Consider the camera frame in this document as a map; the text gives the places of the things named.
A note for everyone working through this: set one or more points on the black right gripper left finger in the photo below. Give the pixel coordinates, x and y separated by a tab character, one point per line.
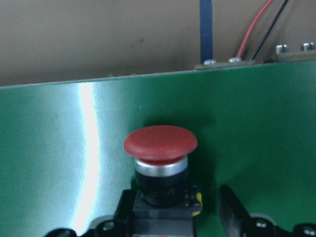
119	225

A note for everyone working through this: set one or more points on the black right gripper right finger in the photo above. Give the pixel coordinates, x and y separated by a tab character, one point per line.
238	222

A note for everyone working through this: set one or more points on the red push button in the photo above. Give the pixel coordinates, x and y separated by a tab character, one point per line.
164	204

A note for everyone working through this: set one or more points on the green conveyor belt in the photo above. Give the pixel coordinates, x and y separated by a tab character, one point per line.
225	152

